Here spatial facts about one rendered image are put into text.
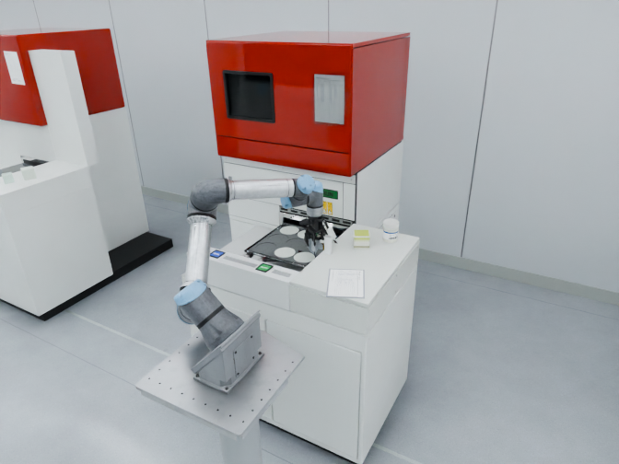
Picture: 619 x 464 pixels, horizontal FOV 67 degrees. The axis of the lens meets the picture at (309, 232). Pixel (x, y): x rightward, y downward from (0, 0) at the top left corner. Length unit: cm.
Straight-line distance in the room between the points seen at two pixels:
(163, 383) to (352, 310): 72
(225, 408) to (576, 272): 291
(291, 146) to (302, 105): 22
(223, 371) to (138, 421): 128
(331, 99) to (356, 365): 116
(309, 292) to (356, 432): 70
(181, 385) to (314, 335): 58
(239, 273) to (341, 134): 79
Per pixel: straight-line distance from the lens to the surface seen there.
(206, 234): 188
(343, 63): 216
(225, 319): 165
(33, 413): 312
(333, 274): 195
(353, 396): 210
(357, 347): 192
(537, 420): 289
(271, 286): 198
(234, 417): 160
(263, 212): 267
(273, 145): 243
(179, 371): 179
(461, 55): 357
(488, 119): 359
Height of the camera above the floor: 199
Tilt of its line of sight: 26 degrees down
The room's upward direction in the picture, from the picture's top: 1 degrees counter-clockwise
